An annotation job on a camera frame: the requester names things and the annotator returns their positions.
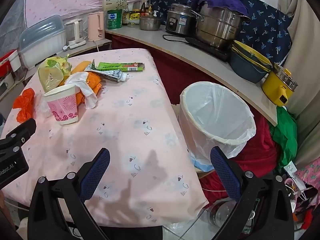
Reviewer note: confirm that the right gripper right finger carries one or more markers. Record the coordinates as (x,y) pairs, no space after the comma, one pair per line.
(262,207)

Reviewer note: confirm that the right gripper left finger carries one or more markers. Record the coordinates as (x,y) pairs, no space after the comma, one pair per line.
(46,219)

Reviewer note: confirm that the red plastic bag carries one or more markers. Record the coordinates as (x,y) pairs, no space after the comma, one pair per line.
(25,103)

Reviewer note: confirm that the pink floral paper cup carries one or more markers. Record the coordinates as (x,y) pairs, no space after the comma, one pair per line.
(62,103)

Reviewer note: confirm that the yellow-green snack bag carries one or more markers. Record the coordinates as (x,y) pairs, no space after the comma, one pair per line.
(53,72)

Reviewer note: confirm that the white tissue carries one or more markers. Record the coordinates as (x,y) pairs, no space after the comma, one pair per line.
(79,80)

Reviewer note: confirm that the orange printed plastic bag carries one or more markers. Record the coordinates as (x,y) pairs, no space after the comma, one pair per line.
(94,82)

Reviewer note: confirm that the green toothpaste box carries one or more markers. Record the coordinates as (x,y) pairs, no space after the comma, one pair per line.
(124,67)

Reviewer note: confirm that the white trash bin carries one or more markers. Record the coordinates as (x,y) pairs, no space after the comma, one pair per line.
(212,115)

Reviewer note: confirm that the clear plastic bottle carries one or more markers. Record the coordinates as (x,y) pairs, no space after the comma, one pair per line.
(218,213)

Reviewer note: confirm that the red velvet curtain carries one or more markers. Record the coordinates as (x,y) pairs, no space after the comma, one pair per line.
(260,155)

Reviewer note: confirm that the green plastic bag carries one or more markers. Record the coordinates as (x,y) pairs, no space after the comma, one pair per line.
(284,134)

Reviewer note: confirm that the white dish rack box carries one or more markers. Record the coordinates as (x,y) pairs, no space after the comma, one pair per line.
(42,40)

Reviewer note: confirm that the yellow electric pot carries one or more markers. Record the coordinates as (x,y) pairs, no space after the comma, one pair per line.
(279,85)

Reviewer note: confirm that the white glass kettle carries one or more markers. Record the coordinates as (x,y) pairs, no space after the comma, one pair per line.
(74,33)

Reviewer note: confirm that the pink electric kettle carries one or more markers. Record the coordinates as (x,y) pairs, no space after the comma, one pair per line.
(96,30)

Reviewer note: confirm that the stacked blue yellow basins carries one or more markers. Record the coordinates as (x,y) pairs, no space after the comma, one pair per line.
(248,63)

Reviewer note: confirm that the black induction cooktop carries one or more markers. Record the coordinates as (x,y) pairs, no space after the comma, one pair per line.
(221,54)

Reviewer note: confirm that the green tin can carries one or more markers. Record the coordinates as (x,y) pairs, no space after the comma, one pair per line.
(114,19)

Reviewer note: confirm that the yellow label jar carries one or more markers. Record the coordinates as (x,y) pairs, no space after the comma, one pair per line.
(134,18)

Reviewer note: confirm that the navy floral backsplash cloth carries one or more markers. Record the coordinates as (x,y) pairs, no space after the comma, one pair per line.
(267,32)

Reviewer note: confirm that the white cardboard box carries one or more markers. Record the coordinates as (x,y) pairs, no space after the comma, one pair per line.
(114,4)

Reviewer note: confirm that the small steel bowl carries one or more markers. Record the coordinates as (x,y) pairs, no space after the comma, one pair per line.
(149,23)

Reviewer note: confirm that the dark sauce bottle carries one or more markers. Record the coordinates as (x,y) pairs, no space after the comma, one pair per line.
(143,8)

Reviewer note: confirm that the large steel stockpot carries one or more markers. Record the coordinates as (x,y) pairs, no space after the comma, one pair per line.
(218,27)

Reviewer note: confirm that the beige curtain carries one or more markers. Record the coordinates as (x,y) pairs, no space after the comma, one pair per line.
(303,62)

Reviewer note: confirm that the steel rice cooker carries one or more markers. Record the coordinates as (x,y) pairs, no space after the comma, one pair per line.
(180,20)

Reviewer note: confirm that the purple towel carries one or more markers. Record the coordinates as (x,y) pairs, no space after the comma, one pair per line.
(233,5)

